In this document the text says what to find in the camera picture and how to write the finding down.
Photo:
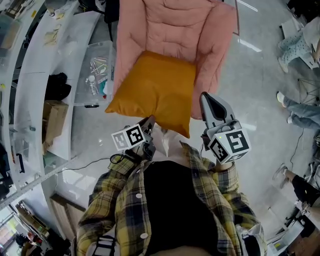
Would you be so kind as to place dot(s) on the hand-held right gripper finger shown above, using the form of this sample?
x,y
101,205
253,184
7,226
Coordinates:
x,y
221,107
205,107

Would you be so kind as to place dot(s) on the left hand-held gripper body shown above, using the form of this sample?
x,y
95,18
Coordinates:
x,y
130,137

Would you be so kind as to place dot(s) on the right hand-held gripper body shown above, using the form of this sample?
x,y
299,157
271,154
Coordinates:
x,y
228,143

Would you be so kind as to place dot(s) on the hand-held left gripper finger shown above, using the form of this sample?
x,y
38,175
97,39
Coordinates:
x,y
149,120

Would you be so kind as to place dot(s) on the orange cushion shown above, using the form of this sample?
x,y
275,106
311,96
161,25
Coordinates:
x,y
155,95

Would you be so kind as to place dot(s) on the pink padded seat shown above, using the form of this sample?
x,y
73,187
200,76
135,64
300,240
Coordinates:
x,y
175,32

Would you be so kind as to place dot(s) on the person's left forearm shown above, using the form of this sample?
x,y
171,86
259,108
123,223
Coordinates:
x,y
125,162

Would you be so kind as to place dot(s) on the person's right forearm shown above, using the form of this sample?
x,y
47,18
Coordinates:
x,y
225,175

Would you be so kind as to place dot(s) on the person's white trousers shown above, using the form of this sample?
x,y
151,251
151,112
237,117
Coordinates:
x,y
166,145

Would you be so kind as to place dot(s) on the person's yellow plaid shirt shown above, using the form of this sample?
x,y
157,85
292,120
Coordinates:
x,y
120,200

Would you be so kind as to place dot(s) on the clear plastic storage box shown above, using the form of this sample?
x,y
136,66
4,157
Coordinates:
x,y
96,72

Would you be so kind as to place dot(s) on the brown cardboard box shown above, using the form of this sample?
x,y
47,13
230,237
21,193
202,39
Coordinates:
x,y
53,120

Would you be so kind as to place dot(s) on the person's black undershirt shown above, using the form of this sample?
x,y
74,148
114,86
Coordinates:
x,y
175,205

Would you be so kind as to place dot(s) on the black cloth bundle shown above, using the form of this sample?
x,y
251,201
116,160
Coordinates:
x,y
57,86

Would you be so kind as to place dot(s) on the wooden cabinet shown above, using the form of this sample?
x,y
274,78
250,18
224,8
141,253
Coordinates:
x,y
67,215

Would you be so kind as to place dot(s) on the white shelf unit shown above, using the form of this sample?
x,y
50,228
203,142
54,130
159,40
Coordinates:
x,y
35,75

